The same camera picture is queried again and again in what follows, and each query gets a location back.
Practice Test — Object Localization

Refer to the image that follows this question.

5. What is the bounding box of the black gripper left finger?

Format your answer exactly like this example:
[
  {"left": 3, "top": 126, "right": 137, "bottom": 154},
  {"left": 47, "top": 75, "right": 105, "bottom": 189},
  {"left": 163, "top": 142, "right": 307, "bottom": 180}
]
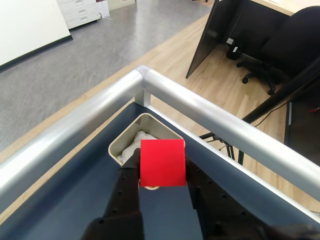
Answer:
[{"left": 81, "top": 147, "right": 146, "bottom": 240}]

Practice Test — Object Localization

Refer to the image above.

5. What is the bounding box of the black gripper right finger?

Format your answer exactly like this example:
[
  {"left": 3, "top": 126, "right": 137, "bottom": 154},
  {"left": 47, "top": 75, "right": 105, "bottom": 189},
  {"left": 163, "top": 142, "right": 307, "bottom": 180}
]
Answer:
[{"left": 184, "top": 155, "right": 266, "bottom": 240}]

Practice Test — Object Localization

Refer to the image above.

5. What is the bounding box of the red cube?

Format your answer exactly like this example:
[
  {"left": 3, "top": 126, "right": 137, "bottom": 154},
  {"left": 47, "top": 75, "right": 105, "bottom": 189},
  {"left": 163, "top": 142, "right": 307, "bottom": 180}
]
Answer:
[{"left": 139, "top": 139, "right": 188, "bottom": 188}]

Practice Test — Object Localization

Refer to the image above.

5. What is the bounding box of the beige plastic box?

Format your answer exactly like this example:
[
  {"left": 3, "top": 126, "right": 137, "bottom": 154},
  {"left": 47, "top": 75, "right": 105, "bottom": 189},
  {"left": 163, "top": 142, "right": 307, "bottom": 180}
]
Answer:
[{"left": 107, "top": 112, "right": 186, "bottom": 192}]

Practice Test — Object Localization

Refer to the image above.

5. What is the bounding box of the white crumpled cloth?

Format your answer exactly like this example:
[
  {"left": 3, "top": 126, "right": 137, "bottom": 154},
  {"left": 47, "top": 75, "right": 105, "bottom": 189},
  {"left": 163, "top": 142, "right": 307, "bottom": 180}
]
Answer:
[{"left": 116, "top": 131, "right": 160, "bottom": 166}]

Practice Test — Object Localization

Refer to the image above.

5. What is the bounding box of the grey-blue table mat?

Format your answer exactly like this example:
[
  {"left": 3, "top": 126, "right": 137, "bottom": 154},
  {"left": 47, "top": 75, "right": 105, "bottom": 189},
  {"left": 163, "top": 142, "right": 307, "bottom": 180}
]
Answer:
[{"left": 0, "top": 102, "right": 320, "bottom": 240}]

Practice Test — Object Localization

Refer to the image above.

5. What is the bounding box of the black cabinet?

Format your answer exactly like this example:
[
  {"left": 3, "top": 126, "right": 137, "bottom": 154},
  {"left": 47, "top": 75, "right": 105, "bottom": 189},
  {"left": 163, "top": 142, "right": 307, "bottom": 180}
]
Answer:
[{"left": 284, "top": 99, "right": 320, "bottom": 157}]

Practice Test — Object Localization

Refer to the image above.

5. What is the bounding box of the black tripod stand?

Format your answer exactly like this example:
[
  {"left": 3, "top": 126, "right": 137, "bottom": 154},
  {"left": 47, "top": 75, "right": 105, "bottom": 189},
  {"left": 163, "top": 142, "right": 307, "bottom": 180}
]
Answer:
[{"left": 198, "top": 58, "right": 320, "bottom": 166}]

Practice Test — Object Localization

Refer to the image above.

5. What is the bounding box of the small black device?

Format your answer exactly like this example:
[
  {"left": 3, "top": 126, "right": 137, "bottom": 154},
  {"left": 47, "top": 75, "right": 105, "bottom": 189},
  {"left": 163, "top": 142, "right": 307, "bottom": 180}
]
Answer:
[{"left": 225, "top": 37, "right": 244, "bottom": 61}]

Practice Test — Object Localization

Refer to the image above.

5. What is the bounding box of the black desk with wooden top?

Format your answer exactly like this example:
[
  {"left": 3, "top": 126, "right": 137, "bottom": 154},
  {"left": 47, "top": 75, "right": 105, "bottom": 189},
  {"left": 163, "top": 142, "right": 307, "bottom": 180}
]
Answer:
[{"left": 186, "top": 0, "right": 320, "bottom": 80}]

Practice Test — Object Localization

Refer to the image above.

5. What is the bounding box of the white drawer cabinet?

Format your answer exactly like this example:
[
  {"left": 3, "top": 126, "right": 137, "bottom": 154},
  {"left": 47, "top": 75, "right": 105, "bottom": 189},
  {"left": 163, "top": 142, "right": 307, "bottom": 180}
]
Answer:
[{"left": 56, "top": 0, "right": 110, "bottom": 30}]

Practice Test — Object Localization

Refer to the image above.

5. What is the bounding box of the black office chair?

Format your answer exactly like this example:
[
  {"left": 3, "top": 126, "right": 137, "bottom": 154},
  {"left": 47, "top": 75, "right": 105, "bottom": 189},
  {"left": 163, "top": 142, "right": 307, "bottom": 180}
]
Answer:
[{"left": 236, "top": 6, "right": 320, "bottom": 96}]

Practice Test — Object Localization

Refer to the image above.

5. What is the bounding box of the silver metal cart rail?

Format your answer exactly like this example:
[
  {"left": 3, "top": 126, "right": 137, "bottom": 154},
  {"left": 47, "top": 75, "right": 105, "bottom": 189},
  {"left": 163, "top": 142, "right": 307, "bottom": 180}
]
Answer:
[{"left": 0, "top": 64, "right": 320, "bottom": 221}]

